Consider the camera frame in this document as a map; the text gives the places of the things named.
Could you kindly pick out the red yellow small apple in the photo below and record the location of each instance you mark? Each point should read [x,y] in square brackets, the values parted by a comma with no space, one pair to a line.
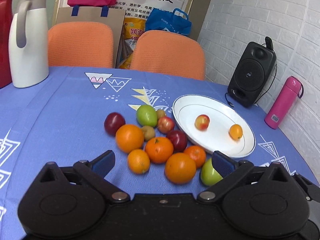
[202,122]

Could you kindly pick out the brown paper bag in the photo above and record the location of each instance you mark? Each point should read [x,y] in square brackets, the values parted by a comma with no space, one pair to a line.
[111,17]

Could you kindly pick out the black speaker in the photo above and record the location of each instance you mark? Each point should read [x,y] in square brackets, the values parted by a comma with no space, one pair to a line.
[252,72]

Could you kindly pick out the brown kiwi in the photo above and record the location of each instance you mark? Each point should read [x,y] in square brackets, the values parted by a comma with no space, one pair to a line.
[148,132]

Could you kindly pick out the mandarin with green stem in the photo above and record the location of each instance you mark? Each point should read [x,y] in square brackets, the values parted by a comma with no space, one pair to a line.
[159,149]

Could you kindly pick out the blue shopping bag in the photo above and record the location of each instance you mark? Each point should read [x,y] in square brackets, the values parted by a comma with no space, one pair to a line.
[176,21]

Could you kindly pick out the red thermos jug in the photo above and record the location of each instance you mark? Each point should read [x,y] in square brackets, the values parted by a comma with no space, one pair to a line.
[5,24]

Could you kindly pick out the dark red plum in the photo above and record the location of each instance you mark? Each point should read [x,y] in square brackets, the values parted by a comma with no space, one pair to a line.
[178,139]
[113,122]

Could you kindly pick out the small mandarin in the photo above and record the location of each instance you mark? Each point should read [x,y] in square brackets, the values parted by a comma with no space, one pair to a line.
[196,153]

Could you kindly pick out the white thermos jug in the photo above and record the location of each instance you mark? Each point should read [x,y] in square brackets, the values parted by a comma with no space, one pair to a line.
[28,44]

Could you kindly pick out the white round plate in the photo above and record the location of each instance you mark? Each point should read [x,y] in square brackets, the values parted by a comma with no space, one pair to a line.
[216,137]

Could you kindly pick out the green apple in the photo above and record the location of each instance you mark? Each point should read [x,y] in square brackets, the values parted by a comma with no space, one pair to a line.
[208,175]
[146,116]

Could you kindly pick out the pink thermos bottle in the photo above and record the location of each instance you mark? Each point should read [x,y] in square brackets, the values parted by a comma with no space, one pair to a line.
[291,90]

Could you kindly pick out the right orange chair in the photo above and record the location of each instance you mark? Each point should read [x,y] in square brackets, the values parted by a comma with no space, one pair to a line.
[168,53]

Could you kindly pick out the orange chair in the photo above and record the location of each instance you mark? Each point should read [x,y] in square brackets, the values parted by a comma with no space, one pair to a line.
[80,44]
[168,53]

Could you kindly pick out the large front orange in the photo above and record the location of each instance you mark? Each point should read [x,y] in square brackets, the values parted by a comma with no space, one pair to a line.
[180,168]

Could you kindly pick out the large orange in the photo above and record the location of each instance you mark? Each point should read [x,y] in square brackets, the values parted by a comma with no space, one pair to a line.
[180,168]
[129,137]

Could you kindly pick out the small kiwi behind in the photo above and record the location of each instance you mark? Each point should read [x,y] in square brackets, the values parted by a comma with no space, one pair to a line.
[160,113]

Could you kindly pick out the left orange chair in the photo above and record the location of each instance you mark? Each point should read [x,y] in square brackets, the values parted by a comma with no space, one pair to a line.
[80,44]

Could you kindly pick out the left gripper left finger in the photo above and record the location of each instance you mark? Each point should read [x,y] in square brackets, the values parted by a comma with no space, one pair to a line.
[67,201]

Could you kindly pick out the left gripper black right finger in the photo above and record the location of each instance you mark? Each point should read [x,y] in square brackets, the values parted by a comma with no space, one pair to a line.
[254,201]

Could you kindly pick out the yellow snack bag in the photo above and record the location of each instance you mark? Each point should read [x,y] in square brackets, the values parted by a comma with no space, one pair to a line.
[133,28]

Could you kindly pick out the blue patterned tablecloth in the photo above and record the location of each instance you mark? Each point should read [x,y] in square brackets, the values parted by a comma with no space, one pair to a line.
[62,120]

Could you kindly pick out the small yellow orange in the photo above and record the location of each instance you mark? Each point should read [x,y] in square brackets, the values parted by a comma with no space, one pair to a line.
[235,132]

